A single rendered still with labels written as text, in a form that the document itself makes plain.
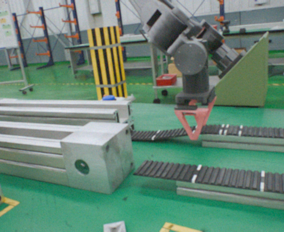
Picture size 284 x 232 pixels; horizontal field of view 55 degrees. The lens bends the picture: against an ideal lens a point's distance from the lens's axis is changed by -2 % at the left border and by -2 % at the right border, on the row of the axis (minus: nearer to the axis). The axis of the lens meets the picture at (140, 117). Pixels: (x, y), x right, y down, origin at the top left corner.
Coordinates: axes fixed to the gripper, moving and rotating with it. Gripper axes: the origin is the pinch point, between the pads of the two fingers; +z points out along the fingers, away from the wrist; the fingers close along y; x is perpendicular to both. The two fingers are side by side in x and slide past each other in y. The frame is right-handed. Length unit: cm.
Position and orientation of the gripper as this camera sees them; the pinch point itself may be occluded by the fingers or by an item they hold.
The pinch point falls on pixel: (198, 129)
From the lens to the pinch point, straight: 64.1
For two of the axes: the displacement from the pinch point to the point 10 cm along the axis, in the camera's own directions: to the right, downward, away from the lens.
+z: 1.1, 9.4, 3.1
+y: -4.1, 3.3, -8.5
